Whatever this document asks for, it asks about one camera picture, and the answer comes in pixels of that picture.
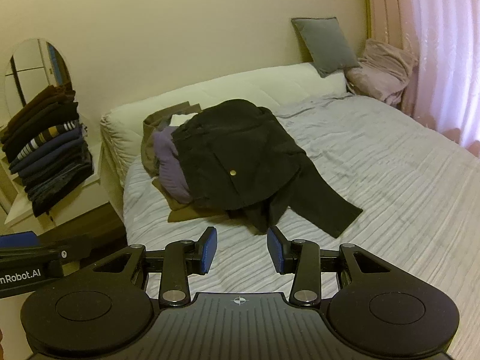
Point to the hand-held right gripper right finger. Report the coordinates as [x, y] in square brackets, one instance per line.
[275, 249]

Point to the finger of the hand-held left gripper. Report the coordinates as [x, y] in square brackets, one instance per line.
[18, 240]

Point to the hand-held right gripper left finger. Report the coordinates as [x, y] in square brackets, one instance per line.
[208, 249]

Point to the black pants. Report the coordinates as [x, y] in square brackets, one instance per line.
[232, 146]

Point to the stack of folded clothes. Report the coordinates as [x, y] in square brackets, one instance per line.
[48, 150]

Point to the brown garment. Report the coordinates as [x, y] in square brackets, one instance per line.
[183, 213]

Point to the brown wooden cabinet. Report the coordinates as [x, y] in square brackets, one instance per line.
[93, 225]

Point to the purple sweater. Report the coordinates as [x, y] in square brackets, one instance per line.
[168, 168]

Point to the olive green garment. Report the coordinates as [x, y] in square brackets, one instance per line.
[148, 146]

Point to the bed with striped grey cover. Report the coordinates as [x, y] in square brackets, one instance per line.
[375, 180]

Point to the oval mirror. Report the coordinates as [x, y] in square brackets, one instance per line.
[33, 67]

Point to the crumpled pink blanket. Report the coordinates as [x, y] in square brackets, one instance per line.
[382, 71]

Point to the grey pillow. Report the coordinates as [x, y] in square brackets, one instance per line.
[326, 45]

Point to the sheer white curtain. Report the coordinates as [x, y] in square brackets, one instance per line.
[450, 45]

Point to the pink curtain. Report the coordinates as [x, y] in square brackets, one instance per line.
[386, 3]

